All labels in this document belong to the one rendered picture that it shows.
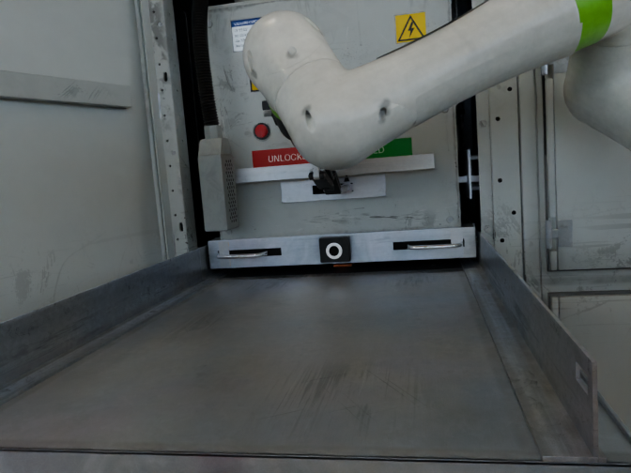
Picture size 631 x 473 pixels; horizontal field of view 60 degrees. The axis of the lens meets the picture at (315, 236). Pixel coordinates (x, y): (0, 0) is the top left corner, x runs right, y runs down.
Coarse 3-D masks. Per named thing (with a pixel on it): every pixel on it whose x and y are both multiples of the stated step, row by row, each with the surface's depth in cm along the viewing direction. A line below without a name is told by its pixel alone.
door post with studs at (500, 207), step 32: (480, 0) 97; (480, 96) 99; (512, 96) 98; (480, 128) 100; (512, 128) 98; (480, 160) 101; (512, 160) 99; (480, 192) 101; (512, 192) 100; (512, 224) 101; (512, 256) 101
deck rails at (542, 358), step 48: (96, 288) 76; (144, 288) 89; (192, 288) 104; (480, 288) 86; (528, 288) 57; (0, 336) 59; (48, 336) 66; (96, 336) 75; (528, 336) 58; (0, 384) 58; (528, 384) 49; (576, 384) 40; (576, 432) 40
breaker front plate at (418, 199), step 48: (288, 0) 107; (336, 0) 105; (384, 0) 104; (432, 0) 102; (336, 48) 106; (384, 48) 105; (240, 96) 111; (240, 144) 112; (288, 144) 111; (432, 144) 105; (240, 192) 114; (288, 192) 112; (384, 192) 108; (432, 192) 107
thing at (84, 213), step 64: (0, 0) 85; (64, 0) 95; (128, 0) 107; (0, 64) 85; (64, 64) 95; (128, 64) 107; (0, 128) 85; (64, 128) 95; (128, 128) 107; (0, 192) 85; (64, 192) 95; (128, 192) 107; (0, 256) 85; (64, 256) 95; (128, 256) 107; (0, 320) 85
